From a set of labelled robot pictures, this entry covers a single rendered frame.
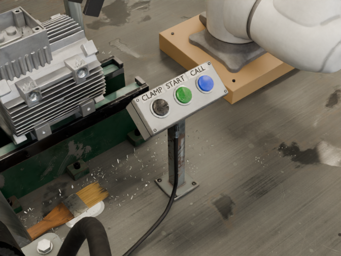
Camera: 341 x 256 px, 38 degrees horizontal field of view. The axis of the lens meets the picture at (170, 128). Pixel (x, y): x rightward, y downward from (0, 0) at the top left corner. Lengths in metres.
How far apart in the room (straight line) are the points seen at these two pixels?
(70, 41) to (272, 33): 0.44
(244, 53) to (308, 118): 0.23
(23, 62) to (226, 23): 0.52
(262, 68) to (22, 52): 0.63
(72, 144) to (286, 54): 0.50
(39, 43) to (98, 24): 0.64
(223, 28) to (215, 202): 0.44
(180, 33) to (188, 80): 0.52
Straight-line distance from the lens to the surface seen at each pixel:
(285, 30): 1.09
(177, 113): 0.84
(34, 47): 0.91
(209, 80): 0.87
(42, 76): 0.93
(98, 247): 0.42
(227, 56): 1.27
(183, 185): 1.05
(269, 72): 1.28
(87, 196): 1.04
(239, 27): 1.19
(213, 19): 1.24
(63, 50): 0.95
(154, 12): 1.57
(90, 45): 0.95
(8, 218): 0.67
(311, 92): 1.30
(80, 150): 1.08
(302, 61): 1.09
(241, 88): 1.22
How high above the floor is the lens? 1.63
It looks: 45 degrees down
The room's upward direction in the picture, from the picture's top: 1 degrees counter-clockwise
